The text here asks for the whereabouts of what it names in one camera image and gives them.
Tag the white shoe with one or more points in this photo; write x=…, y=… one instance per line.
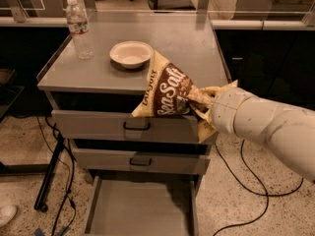
x=7, y=213

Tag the clear plastic water bottle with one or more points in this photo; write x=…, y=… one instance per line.
x=78, y=26

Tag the grey bottom drawer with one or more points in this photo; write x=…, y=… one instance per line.
x=141, y=205

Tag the grey middle drawer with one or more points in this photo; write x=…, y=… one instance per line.
x=142, y=156

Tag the grey drawer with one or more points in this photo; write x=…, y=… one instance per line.
x=141, y=205
x=142, y=156
x=115, y=126

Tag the white paper bowl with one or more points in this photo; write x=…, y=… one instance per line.
x=131, y=54

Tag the brown sea salt chip bag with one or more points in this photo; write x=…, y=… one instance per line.
x=171, y=92

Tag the grey drawer cabinet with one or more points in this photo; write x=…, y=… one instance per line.
x=102, y=85

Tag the black table leg frame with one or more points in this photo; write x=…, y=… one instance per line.
x=30, y=169

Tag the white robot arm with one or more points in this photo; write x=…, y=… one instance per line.
x=286, y=130

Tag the grey top drawer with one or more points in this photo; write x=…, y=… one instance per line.
x=115, y=126

